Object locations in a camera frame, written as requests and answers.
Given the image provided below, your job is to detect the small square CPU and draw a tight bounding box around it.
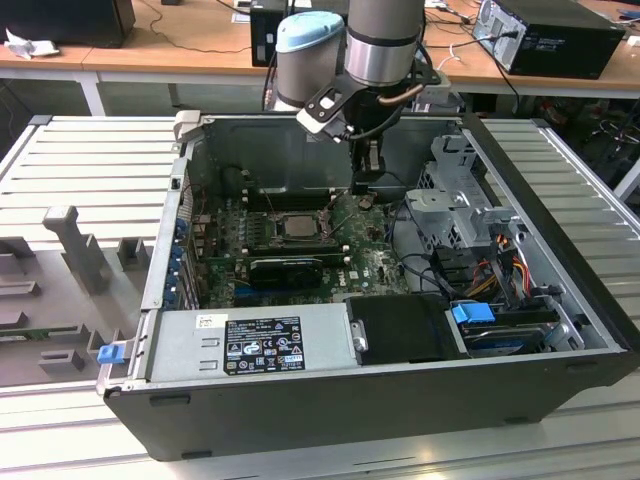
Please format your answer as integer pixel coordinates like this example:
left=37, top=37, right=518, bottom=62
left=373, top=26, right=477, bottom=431
left=280, top=215, right=322, bottom=239

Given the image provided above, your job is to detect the black open PC case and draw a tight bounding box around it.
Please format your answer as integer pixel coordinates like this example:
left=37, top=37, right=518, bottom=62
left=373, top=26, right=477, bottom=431
left=95, top=110, right=640, bottom=462

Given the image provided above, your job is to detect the grey parts rack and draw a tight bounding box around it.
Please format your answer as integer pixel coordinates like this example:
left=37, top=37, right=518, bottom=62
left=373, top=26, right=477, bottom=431
left=0, top=204, right=154, bottom=389

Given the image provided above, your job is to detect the black power supply label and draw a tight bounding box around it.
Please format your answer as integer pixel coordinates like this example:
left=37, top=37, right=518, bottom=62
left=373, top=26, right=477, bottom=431
left=223, top=315, right=303, bottom=374

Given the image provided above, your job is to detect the black cylindrical capacitor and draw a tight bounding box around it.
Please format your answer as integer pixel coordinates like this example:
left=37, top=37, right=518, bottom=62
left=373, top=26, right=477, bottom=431
left=221, top=166, right=242, bottom=197

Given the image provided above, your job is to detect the black graphics card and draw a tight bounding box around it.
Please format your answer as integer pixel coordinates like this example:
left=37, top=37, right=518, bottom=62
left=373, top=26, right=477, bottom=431
left=247, top=256, right=324, bottom=292

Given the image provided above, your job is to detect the crumpled white paper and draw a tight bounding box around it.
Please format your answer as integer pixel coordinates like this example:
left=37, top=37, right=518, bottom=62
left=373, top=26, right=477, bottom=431
left=3, top=27, right=62, bottom=61

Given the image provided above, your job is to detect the short wooden desk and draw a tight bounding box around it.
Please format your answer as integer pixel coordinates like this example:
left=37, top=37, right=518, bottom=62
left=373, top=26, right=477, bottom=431
left=0, top=19, right=132, bottom=82

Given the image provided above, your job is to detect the black plastic shroud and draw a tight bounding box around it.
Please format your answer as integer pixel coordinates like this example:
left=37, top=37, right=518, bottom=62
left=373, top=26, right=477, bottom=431
left=344, top=294, right=469, bottom=366

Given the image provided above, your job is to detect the green motherboard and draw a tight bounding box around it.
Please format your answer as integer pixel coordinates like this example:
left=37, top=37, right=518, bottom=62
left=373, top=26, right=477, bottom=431
left=192, top=192, right=417, bottom=309

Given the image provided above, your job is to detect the hard disk drive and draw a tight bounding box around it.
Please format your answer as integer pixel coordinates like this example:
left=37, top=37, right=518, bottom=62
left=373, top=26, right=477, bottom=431
left=462, top=324, right=547, bottom=358

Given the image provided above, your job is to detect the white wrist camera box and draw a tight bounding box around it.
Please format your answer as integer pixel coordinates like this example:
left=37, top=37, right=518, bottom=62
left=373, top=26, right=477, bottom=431
left=295, top=83, right=354, bottom=144

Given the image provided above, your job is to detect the long wooden desk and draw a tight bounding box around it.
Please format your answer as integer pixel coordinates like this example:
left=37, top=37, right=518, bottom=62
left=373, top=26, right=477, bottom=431
left=79, top=0, right=640, bottom=119

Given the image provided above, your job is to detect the black RAM slot bank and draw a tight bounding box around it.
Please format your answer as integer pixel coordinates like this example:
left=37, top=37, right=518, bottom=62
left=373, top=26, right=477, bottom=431
left=242, top=238, right=351, bottom=265
left=244, top=185, right=352, bottom=213

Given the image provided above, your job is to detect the white cable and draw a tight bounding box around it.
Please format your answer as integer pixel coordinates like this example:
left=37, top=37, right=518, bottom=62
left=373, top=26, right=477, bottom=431
left=436, top=42, right=464, bottom=72

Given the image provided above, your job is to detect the silver metal drive cage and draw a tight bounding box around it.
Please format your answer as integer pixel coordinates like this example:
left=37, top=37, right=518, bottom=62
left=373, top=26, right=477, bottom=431
left=403, top=132, right=527, bottom=252

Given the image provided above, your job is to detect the yellow red wire bundle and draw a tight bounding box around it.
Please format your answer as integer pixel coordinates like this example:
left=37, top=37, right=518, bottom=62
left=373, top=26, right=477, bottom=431
left=513, top=248, right=534, bottom=297

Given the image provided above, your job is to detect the black side camera mount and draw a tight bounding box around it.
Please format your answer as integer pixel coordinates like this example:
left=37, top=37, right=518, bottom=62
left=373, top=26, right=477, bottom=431
left=407, top=63, right=452, bottom=104

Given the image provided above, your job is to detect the green RAM stick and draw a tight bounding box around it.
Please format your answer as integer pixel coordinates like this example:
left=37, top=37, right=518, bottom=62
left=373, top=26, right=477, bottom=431
left=0, top=328, right=51, bottom=344

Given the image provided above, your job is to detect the grey power supply unit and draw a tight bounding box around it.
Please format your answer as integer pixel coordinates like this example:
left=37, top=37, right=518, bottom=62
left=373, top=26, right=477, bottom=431
left=144, top=302, right=359, bottom=384

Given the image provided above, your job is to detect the metal socket cover frame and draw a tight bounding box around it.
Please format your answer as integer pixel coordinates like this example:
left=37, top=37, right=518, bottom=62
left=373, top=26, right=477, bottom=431
left=320, top=190, right=352, bottom=234

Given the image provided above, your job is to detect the CPU socket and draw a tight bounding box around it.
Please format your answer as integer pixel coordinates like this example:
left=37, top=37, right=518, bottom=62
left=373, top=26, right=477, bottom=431
left=269, top=209, right=336, bottom=244

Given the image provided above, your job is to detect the grey case hinge piece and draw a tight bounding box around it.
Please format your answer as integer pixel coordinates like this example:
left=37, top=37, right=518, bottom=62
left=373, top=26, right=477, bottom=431
left=173, top=110, right=203, bottom=161

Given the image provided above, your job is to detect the black PC tower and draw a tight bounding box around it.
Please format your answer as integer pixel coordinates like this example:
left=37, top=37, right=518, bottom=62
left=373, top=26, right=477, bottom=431
left=472, top=0, right=628, bottom=81

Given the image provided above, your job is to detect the white table leg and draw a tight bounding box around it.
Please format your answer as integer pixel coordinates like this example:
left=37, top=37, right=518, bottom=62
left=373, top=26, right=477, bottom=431
left=613, top=160, right=640, bottom=202

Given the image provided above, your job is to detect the small black desktop box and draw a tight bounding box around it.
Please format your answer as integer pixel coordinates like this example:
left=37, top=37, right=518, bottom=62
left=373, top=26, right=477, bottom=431
left=249, top=3, right=287, bottom=69

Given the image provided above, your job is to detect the large black box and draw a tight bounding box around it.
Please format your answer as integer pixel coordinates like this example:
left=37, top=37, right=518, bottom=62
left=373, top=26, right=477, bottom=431
left=0, top=0, right=137, bottom=49

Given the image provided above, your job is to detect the blue disk carrier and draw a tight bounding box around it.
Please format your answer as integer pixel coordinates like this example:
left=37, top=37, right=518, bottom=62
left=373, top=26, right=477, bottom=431
left=449, top=301, right=496, bottom=329

